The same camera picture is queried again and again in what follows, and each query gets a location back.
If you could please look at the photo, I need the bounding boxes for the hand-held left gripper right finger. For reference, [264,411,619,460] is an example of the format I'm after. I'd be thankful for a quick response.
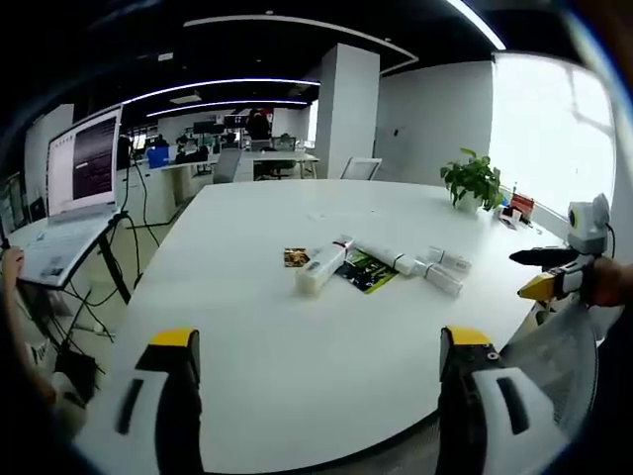
[434,325,570,475]

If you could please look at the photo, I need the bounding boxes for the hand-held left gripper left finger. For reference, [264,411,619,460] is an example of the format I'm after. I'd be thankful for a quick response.
[73,328,204,475]

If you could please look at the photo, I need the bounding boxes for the small white skincare bottle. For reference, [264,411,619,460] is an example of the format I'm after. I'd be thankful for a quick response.
[425,244,472,273]

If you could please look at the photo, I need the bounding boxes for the white small box pair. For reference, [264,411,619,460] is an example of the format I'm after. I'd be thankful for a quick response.
[413,260,466,299]

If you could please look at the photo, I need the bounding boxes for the long white skincare tube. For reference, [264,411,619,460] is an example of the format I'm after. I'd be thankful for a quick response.
[351,238,417,276]

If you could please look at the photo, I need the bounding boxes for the white rectangular box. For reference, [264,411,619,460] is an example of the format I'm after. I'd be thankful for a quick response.
[295,237,358,299]

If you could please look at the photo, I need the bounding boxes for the blue storage box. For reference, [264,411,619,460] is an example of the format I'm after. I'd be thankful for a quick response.
[145,144,170,170]

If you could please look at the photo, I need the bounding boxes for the person's right hand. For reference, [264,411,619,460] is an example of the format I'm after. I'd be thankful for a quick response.
[586,255,633,309]

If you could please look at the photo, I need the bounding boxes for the small white desk items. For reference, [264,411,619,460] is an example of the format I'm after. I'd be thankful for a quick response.
[496,205,527,230]

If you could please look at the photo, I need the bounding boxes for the red box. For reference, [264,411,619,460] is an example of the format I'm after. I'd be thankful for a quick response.
[510,192,537,218]

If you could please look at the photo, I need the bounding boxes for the grey mesh chair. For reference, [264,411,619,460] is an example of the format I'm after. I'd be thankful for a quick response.
[497,295,600,449]

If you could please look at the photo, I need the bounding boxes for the black box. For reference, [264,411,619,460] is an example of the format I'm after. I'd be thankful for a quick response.
[52,347,99,393]

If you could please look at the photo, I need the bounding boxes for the potted green plant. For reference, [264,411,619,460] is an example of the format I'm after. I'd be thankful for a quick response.
[439,146,504,215]

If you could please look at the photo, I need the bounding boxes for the black laptop stand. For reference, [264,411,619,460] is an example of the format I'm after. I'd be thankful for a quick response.
[14,210,135,357]

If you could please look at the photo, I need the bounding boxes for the green printed leaflet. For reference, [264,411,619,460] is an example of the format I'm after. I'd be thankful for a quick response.
[337,246,401,295]

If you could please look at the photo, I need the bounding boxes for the small brown printed card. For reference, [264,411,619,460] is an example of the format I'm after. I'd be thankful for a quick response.
[282,246,312,269]

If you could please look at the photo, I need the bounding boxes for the white office chair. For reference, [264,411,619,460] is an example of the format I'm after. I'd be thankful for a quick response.
[339,156,384,182]

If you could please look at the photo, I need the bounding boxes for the open silver laptop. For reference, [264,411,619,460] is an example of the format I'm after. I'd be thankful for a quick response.
[9,104,124,287]

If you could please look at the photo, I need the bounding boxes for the grey office chair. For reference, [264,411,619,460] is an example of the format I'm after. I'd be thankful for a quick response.
[212,147,244,185]

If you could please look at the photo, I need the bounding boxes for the white office desk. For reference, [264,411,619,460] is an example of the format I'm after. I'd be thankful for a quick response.
[250,149,321,182]

